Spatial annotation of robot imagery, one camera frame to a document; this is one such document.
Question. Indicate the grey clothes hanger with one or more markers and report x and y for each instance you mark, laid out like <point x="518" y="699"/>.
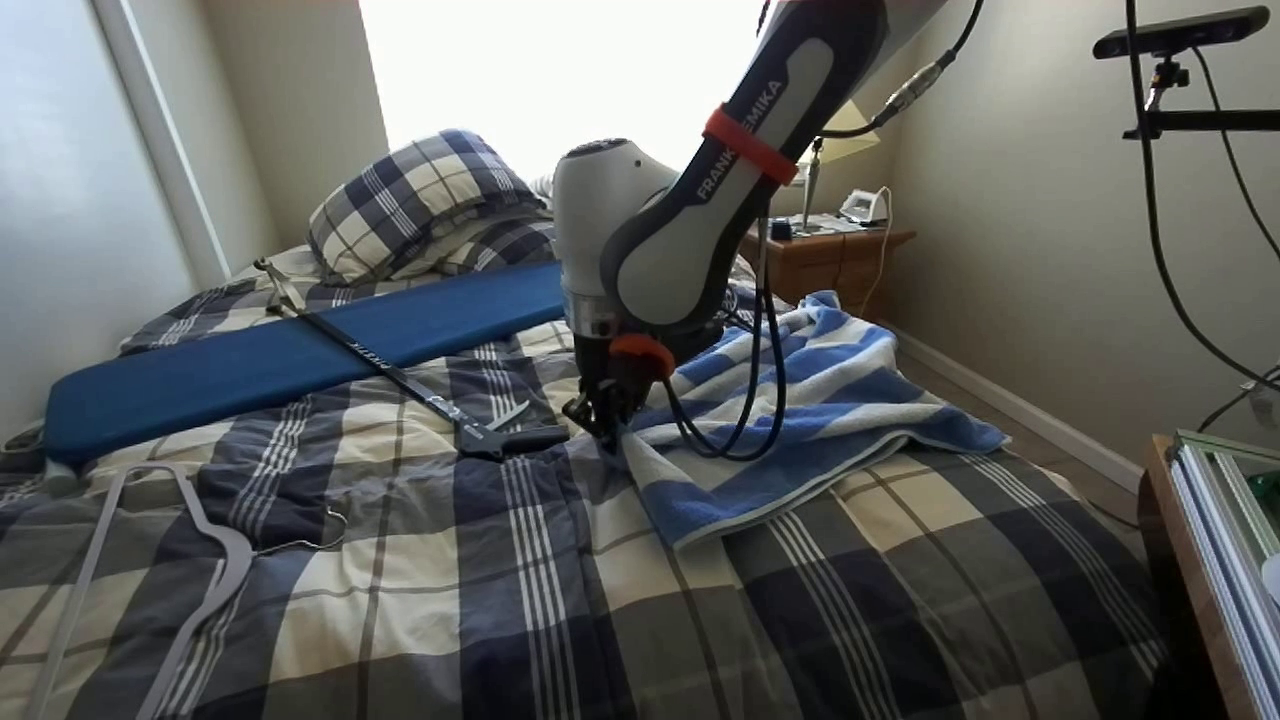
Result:
<point x="215" y="587"/>

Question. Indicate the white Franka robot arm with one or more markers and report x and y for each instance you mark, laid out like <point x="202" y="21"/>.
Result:
<point x="720" y="172"/>

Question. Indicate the blue and white striped towel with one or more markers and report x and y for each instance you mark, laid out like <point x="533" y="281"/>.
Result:
<point x="812" y="415"/>

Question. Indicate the black long stick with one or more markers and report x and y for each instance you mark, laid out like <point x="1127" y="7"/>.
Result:
<point x="384" y="377"/>

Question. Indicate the blue padded board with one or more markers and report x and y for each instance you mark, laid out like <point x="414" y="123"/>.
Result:
<point x="306" y="346"/>

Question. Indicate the plaid bed duvet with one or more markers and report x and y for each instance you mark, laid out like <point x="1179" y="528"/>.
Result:
<point x="466" y="587"/>

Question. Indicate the wooden nightstand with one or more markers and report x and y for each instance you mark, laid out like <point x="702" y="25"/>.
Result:
<point x="832" y="262"/>

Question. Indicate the plaid pillow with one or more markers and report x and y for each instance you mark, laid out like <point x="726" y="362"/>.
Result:
<point x="404" y="192"/>
<point x="493" y="246"/>

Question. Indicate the white baseboard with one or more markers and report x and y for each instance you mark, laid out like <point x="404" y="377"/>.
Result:
<point x="1025" y="415"/>

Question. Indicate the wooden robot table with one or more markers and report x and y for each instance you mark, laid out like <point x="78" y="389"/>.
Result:
<point x="1220" y="574"/>

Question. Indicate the black camera stand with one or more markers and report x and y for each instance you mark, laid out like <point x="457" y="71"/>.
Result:
<point x="1203" y="123"/>

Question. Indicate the black stereo camera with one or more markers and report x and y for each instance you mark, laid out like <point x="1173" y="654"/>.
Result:
<point x="1180" y="28"/>

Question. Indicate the bright window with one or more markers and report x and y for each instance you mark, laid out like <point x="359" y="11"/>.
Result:
<point x="533" y="75"/>

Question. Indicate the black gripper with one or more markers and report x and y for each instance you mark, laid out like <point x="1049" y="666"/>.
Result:
<point x="620" y="368"/>

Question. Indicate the white sliding closet door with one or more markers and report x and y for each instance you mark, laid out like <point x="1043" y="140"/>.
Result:
<point x="83" y="200"/>

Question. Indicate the white desk phone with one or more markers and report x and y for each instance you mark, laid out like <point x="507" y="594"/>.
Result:
<point x="867" y="205"/>

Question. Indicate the cream shade table lamp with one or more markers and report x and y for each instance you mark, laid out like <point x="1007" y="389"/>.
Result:
<point x="855" y="140"/>

